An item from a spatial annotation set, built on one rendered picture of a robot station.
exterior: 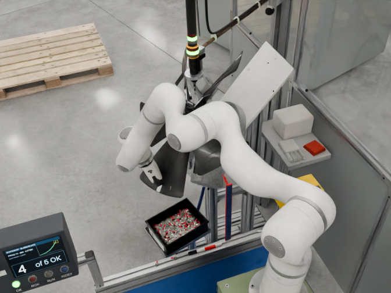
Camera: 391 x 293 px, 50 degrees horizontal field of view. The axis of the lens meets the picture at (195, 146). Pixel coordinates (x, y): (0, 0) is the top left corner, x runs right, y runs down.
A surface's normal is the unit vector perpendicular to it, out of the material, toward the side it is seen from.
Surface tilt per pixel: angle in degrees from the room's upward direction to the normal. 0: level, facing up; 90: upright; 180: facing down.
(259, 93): 50
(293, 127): 90
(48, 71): 0
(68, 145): 0
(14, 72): 0
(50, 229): 15
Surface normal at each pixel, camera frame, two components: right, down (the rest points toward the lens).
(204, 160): -0.33, -0.54
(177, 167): -0.12, -0.13
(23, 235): -0.12, -0.88
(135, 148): 0.07, 0.26
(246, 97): -0.75, -0.29
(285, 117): -0.04, -0.74
